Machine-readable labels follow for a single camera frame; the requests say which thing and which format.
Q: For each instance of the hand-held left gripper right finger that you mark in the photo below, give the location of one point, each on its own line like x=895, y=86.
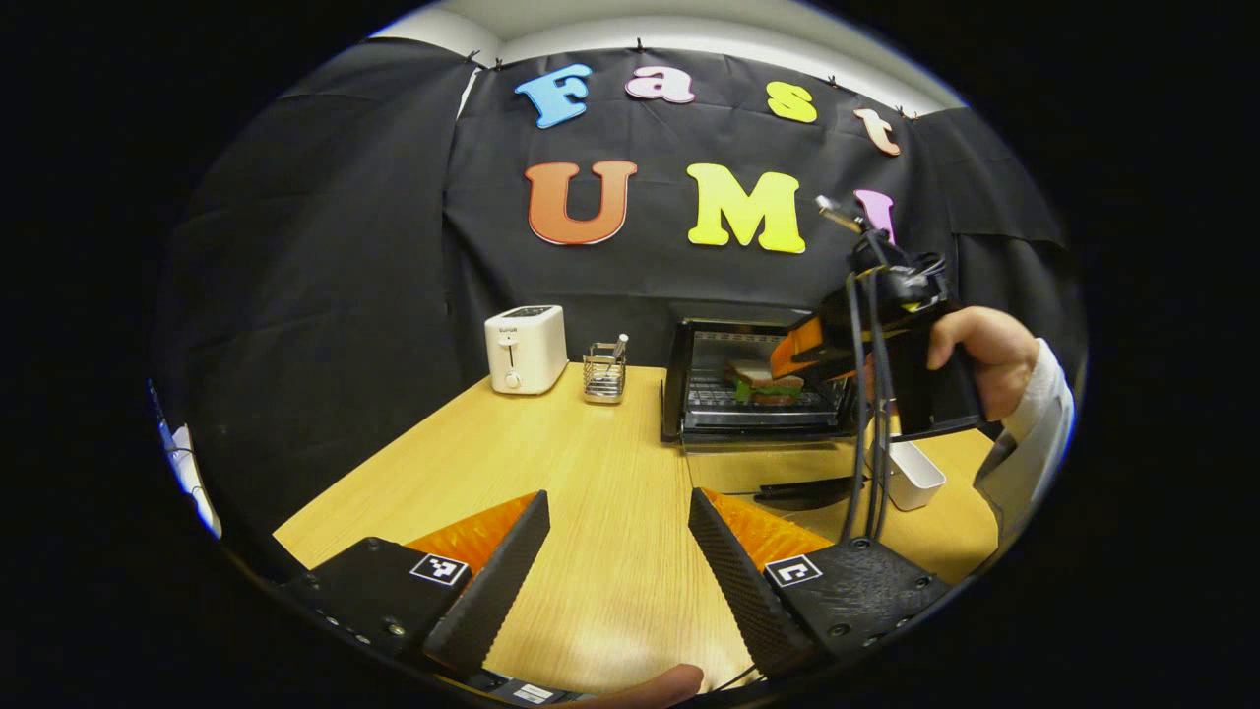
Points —
x=733, y=581

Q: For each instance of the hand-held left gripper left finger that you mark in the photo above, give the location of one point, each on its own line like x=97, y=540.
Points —
x=492, y=586

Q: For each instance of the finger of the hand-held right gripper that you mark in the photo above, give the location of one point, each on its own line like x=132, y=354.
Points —
x=799, y=350

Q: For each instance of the lettuce sandwich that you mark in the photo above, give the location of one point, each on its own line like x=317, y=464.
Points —
x=758, y=379

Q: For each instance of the black electric oven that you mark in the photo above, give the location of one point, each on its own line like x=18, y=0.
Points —
x=674, y=384

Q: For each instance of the white divided dish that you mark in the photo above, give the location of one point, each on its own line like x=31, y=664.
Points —
x=915, y=478

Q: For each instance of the white toaster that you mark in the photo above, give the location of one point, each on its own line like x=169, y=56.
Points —
x=527, y=350

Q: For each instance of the black backdrop cloth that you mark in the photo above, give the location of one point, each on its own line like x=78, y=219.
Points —
x=325, y=246

